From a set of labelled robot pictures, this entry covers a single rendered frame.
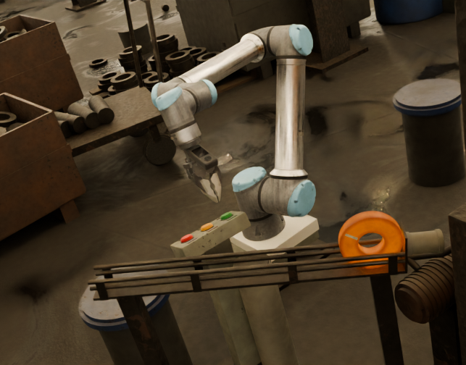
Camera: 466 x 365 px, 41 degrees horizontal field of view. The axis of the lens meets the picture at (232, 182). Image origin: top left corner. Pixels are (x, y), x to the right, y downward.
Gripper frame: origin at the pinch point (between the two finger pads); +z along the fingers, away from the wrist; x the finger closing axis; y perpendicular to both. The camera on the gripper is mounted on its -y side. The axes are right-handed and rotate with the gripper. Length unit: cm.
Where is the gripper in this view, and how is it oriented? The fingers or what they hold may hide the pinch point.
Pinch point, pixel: (217, 198)
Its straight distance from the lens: 200.9
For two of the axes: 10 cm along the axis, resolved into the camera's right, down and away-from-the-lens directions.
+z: 4.0, 9.0, 1.7
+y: -4.1, 0.1, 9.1
